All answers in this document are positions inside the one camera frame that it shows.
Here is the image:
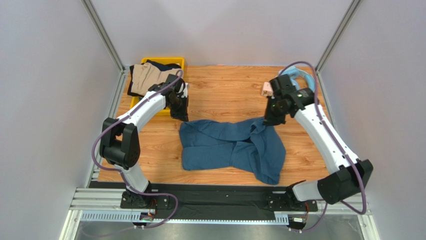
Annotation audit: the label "blue t-shirt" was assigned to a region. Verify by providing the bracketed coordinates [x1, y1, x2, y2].
[179, 117, 286, 185]

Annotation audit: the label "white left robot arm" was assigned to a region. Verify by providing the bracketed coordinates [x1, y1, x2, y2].
[96, 70, 189, 208]

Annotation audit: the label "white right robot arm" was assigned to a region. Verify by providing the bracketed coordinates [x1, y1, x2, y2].
[260, 74, 374, 214]

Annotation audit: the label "pink power adapter cube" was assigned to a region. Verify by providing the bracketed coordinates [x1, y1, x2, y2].
[260, 82, 274, 97]

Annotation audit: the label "light blue headphones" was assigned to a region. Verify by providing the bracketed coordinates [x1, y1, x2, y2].
[278, 65, 317, 97]

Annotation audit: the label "black folded t-shirt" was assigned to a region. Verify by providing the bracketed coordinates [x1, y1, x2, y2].
[127, 59, 183, 99]

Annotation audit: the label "yellow plastic bin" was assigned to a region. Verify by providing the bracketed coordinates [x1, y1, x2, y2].
[119, 57, 189, 123]

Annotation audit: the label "beige folded t-shirt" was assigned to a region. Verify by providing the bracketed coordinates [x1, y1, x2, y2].
[130, 62, 184, 97]

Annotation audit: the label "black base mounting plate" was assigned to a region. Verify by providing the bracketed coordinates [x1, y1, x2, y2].
[89, 181, 319, 221]

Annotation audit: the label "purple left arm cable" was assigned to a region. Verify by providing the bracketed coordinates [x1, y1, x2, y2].
[91, 68, 185, 230]

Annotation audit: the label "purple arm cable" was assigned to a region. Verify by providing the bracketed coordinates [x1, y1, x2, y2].
[91, 68, 185, 230]
[278, 60, 368, 233]

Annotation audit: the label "aluminium left corner post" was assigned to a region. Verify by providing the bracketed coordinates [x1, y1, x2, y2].
[81, 0, 126, 73]

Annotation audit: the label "aluminium corner post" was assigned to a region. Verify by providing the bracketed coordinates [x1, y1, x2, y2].
[315, 0, 363, 74]
[81, 0, 126, 73]

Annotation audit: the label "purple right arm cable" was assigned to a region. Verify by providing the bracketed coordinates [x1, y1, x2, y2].
[278, 60, 368, 233]

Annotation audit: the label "aluminium right corner post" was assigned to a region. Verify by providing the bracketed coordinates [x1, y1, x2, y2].
[315, 0, 363, 74]

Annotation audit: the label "aluminium front frame rail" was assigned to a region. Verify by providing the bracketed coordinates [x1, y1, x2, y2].
[70, 184, 351, 225]

